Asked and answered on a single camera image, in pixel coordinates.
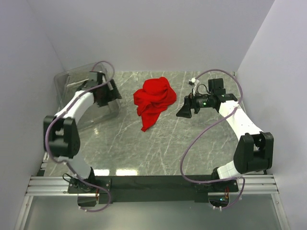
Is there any black base beam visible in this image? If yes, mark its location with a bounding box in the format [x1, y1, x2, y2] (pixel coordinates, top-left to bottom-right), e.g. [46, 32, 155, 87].
[67, 175, 240, 207]

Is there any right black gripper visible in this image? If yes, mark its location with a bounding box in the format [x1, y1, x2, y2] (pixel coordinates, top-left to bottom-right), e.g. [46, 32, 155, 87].
[176, 88, 213, 118]

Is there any red t shirt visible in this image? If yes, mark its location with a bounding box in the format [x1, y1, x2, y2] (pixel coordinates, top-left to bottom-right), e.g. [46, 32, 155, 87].
[133, 77, 177, 132]

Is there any clear plastic bin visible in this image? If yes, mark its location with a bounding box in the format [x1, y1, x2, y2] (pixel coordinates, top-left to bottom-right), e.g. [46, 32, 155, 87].
[52, 61, 121, 129]

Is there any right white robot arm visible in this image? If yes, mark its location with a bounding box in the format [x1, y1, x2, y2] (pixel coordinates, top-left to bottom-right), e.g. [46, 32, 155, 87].
[176, 78, 274, 191]

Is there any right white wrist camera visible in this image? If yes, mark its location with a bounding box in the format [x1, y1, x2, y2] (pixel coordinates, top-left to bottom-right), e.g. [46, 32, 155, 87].
[188, 78, 200, 96]

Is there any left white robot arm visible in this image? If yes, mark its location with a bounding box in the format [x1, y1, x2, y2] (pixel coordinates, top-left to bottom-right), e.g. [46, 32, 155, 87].
[43, 71, 122, 193]

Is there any aluminium rail frame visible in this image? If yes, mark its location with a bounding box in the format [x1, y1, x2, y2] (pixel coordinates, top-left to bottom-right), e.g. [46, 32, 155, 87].
[25, 174, 279, 196]

